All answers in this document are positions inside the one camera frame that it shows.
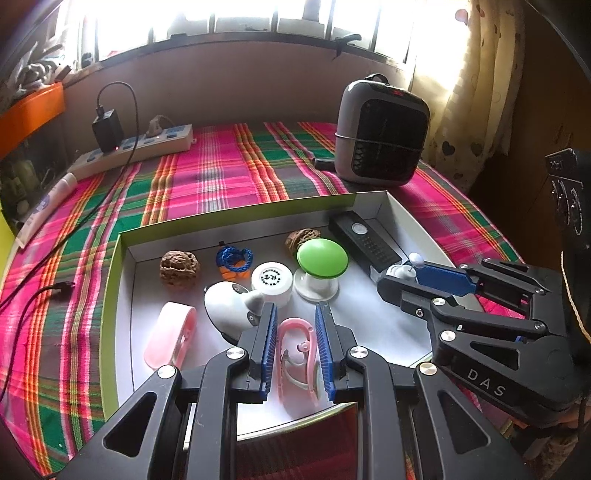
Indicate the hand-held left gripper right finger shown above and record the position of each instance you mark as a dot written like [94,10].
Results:
[325,355]

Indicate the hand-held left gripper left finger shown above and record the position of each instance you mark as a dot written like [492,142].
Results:
[268,350]

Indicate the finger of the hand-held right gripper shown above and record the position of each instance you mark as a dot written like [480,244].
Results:
[461,323]
[443,279]

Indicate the pink ear-hook clip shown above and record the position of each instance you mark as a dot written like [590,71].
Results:
[295,364]

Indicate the small white grey knob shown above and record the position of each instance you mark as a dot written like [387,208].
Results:
[406,271]

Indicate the green cardboard box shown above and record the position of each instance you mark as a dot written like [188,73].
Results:
[378,332]

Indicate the white panda-face round gadget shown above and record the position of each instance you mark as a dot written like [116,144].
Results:
[228,307]

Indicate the small white jar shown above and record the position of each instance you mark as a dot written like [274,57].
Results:
[272,282]

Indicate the black bike light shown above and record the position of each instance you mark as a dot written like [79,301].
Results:
[367,242]

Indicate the green mushroom suction holder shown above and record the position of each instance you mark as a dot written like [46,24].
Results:
[321,265]

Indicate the pink oblong case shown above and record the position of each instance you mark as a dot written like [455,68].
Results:
[168,334]

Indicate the brown walnut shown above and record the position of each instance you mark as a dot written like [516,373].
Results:
[179,270]
[300,239]

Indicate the black boxy object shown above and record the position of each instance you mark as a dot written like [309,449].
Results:
[565,189]

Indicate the grey space heater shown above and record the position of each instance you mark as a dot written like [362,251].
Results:
[381,134]

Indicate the small black plug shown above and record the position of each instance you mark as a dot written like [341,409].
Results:
[323,162]

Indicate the cream heart-print curtain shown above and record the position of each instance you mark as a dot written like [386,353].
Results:
[466,92]

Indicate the white power strip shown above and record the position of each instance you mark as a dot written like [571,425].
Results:
[134,145]

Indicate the white plug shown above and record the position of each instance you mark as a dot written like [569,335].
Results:
[154,125]

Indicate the white cream tube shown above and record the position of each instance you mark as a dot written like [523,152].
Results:
[46,203]

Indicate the black charger adapter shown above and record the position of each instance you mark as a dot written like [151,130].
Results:
[106,129]

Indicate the yellow cardboard box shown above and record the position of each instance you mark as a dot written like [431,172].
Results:
[3,235]

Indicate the orange shelf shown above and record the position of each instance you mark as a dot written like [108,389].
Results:
[32,110]

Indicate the grey cloth clutter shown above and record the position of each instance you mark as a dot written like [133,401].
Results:
[37,69]

